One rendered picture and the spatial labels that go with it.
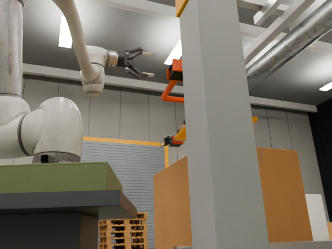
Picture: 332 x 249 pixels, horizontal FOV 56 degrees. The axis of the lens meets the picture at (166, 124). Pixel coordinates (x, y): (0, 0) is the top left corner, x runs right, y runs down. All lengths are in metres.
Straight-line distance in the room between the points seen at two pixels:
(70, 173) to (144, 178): 10.09
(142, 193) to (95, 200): 10.10
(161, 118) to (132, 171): 2.44
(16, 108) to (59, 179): 0.35
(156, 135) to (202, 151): 11.36
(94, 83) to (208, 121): 1.33
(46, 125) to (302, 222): 0.96
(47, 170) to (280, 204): 0.80
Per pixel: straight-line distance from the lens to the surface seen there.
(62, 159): 1.05
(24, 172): 1.00
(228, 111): 0.36
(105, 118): 11.42
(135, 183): 10.88
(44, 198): 0.85
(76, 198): 0.82
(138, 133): 11.50
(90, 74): 1.62
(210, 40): 0.39
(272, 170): 1.23
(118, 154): 10.97
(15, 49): 1.29
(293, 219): 1.25
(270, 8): 4.02
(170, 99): 1.45
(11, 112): 1.18
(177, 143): 2.06
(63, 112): 1.11
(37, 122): 1.12
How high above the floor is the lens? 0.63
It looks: 20 degrees up
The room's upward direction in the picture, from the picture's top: 2 degrees counter-clockwise
